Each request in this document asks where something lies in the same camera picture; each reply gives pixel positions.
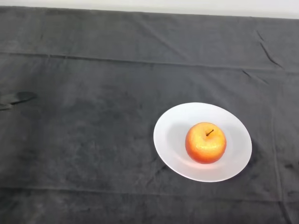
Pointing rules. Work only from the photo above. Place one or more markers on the red yellow apple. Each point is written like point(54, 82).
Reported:
point(205, 144)

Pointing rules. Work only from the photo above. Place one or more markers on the white round plate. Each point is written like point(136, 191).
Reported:
point(172, 130)

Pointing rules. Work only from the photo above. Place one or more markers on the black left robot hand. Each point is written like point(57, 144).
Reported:
point(24, 96)

